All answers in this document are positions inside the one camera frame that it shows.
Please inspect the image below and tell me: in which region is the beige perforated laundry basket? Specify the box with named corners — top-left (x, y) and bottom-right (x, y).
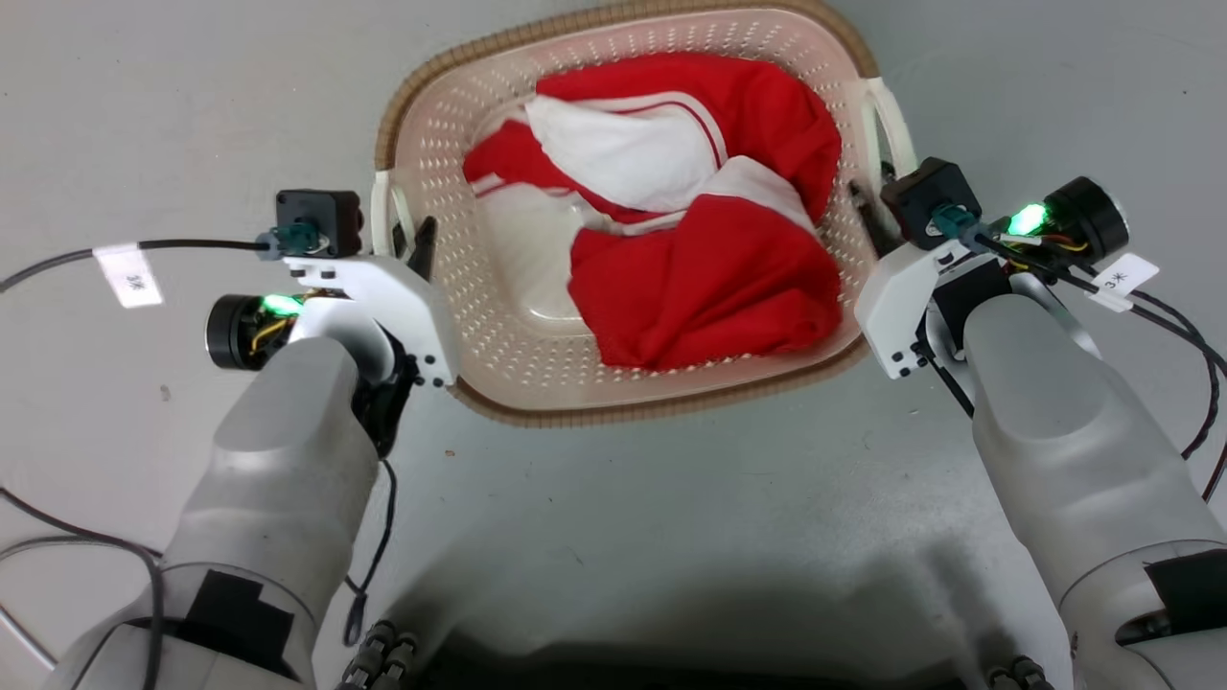
top-left (372, 0), bottom-right (917, 429)

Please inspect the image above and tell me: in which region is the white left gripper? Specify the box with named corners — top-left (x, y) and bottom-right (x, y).
top-left (205, 216), bottom-right (462, 390)

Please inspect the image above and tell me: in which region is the black right camera cable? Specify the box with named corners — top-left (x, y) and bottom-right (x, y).
top-left (939, 203), bottom-right (1227, 377)

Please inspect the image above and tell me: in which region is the white paper cable label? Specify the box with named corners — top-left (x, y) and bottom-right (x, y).
top-left (93, 241), bottom-right (165, 310)
top-left (1086, 252), bottom-right (1161, 314)

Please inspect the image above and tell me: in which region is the red and white garment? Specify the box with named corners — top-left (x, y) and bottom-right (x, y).
top-left (463, 53), bottom-right (845, 373)

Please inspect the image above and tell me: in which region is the grey floor cable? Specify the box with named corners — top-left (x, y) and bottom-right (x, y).
top-left (0, 487), bottom-right (166, 690)

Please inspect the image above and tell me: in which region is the black camera cable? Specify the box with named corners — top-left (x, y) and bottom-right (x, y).
top-left (0, 226), bottom-right (319, 294)
top-left (939, 203), bottom-right (1227, 377)

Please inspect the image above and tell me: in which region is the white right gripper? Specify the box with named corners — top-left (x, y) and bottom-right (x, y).
top-left (848, 176), bottom-right (1131, 380)

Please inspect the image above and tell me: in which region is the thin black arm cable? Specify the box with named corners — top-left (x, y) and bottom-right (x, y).
top-left (342, 458), bottom-right (399, 649)

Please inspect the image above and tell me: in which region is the black left camera cable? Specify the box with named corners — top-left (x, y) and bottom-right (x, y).
top-left (0, 226), bottom-right (319, 294)

